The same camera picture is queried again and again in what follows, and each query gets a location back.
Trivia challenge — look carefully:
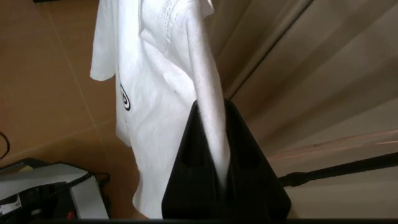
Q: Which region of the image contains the black cable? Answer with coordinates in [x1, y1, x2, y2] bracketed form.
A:
[37, 172, 94, 203]
[0, 131, 11, 160]

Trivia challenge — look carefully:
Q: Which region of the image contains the white printed t-shirt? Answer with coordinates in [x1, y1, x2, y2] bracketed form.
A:
[90, 0, 231, 220]

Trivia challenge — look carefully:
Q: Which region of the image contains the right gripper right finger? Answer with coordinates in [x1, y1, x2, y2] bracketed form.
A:
[223, 98, 292, 220]

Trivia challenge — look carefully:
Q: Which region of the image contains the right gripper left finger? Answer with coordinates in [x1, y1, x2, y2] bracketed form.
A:
[161, 100, 226, 220]

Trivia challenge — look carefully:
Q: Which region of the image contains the beige curtain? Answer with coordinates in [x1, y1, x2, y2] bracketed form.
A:
[203, 0, 398, 220]

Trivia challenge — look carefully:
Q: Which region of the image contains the black clothes rack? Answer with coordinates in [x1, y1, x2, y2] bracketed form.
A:
[279, 151, 398, 188]

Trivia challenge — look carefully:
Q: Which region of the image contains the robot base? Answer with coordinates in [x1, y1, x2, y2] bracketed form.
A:
[0, 157, 112, 220]

